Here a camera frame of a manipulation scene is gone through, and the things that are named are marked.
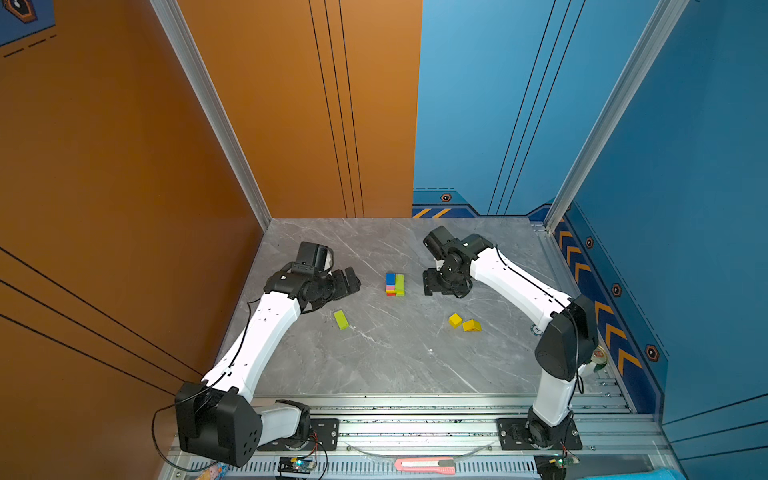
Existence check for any green block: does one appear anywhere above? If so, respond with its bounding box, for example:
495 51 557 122
333 310 349 331
395 274 405 296

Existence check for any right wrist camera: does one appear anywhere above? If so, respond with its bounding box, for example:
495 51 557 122
423 226 456 260

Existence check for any colourful snack wrapper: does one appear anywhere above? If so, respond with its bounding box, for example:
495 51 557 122
196 463 231 480

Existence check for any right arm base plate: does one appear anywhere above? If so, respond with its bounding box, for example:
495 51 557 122
496 417 583 451

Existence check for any green circuit board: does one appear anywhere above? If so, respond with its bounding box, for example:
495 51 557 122
276 457 318 479

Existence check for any right small circuit board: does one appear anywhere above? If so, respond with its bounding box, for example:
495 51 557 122
549 455 580 469

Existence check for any pink utility knife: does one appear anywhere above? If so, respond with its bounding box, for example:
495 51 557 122
395 457 456 475

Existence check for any yellow cube block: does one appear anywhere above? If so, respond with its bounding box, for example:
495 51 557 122
448 314 463 328

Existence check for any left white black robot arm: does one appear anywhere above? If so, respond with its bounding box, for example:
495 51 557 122
169 264 361 467

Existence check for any yellow wedge block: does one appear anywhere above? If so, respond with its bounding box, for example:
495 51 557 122
462 320 482 332

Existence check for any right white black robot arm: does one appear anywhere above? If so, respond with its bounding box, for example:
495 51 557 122
423 227 607 449

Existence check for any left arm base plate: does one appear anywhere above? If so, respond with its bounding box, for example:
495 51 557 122
257 418 340 452

